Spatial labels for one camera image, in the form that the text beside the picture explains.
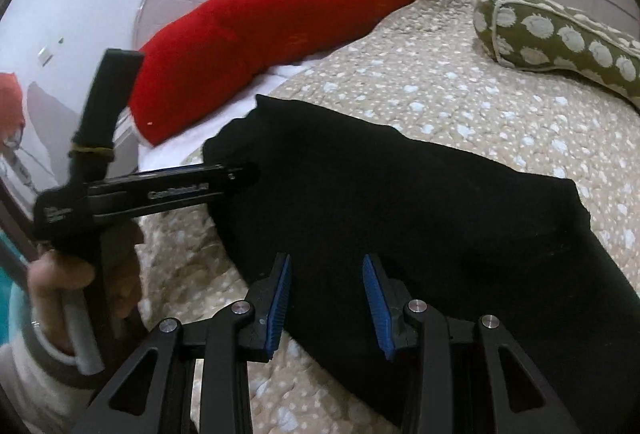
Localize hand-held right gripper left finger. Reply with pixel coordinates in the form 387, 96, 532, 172
71, 252, 293, 434

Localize green white-spotted pillow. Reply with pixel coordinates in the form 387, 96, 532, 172
472, 0, 640, 111

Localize beige spotted bedspread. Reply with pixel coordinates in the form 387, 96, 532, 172
135, 0, 640, 434

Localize black pants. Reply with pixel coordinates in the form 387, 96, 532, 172
202, 94, 640, 434

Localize person's left forearm white sleeve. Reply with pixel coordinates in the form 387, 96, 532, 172
0, 284, 108, 434

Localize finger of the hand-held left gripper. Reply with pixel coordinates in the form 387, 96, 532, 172
127, 162, 261, 217

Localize red quilted blanket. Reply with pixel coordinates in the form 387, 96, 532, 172
126, 0, 537, 147

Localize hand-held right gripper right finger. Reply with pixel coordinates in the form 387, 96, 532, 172
362, 253, 583, 434

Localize person's left hand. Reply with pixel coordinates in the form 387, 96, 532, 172
26, 221, 146, 357

